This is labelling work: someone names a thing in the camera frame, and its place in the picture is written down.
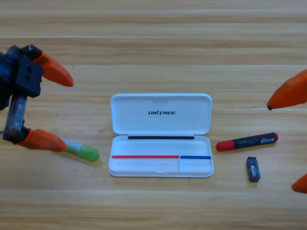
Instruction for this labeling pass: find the red and black marker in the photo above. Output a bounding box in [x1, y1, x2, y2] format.
[216, 132, 279, 152]

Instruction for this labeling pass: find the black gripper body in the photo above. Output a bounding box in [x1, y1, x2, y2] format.
[0, 44, 45, 144]

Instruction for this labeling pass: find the black eraser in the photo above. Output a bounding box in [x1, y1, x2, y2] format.
[246, 156, 261, 182]

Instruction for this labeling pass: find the white Unitree pencil case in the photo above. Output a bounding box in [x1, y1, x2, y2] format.
[108, 93, 214, 178]

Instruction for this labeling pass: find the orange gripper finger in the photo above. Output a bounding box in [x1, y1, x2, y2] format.
[291, 173, 307, 194]
[267, 69, 307, 111]
[17, 128, 68, 153]
[33, 50, 74, 87]

